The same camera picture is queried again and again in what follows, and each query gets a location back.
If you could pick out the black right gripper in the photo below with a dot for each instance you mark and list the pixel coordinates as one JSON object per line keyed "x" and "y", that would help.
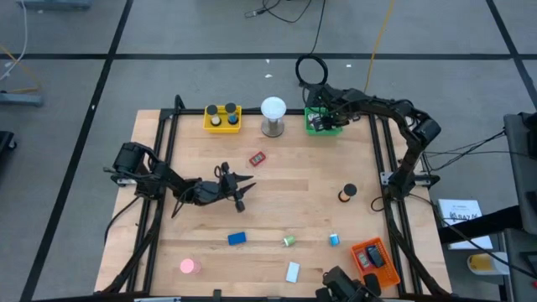
{"x": 335, "y": 110}

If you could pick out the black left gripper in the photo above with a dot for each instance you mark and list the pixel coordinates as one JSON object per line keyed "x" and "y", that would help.
{"x": 214, "y": 193}

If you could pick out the orange sand hourglass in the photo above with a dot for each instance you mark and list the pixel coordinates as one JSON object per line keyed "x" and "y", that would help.
{"x": 349, "y": 190}

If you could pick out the dark blue rectangular box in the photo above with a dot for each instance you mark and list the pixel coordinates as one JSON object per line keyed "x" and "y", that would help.
{"x": 375, "y": 256}

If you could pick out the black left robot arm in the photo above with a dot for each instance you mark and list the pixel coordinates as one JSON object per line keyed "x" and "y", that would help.
{"x": 168, "y": 178}

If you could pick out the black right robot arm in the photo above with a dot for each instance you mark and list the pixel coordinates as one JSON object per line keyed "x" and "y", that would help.
{"x": 394, "y": 110}

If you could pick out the green plastic basket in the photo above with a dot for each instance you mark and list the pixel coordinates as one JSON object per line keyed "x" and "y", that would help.
{"x": 323, "y": 132}

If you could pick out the red pocket calculator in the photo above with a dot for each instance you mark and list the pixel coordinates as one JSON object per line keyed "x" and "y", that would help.
{"x": 257, "y": 159}

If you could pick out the white bulb lamp brass base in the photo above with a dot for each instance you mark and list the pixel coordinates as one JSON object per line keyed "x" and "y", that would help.
{"x": 273, "y": 107}

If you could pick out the yellow plastic basket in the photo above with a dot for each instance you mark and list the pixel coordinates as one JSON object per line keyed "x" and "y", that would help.
{"x": 222, "y": 129}

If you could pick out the white sand hourglass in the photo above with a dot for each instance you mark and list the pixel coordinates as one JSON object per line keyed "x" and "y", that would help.
{"x": 212, "y": 110}

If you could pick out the pink cylindrical object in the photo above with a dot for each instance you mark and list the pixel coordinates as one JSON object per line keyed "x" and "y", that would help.
{"x": 187, "y": 266}

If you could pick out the white rectangular box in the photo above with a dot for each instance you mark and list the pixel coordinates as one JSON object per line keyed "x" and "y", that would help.
{"x": 293, "y": 272}

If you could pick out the black bulky equipment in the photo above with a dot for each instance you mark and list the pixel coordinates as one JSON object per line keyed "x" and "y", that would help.
{"x": 340, "y": 285}

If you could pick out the white booklet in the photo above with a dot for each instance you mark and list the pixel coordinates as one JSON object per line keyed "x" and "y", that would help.
{"x": 461, "y": 207}

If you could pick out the orange plastic basket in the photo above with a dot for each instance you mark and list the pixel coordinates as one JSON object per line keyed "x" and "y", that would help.
{"x": 388, "y": 274}

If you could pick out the black bar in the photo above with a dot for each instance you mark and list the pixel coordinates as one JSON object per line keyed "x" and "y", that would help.
{"x": 482, "y": 224}

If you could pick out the yellow white container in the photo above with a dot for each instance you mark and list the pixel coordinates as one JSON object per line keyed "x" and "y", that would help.
{"x": 478, "y": 263}

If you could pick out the grey cabinet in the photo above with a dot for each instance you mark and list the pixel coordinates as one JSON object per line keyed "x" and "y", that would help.
{"x": 524, "y": 189}

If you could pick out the grey floor base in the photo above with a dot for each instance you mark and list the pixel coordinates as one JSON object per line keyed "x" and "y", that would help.
{"x": 21, "y": 100}

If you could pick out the black aluminium table frame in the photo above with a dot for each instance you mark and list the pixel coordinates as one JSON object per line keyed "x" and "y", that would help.
{"x": 251, "y": 112}

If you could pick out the blue wall charger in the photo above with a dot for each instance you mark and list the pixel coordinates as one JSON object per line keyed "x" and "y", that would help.
{"x": 334, "y": 240}

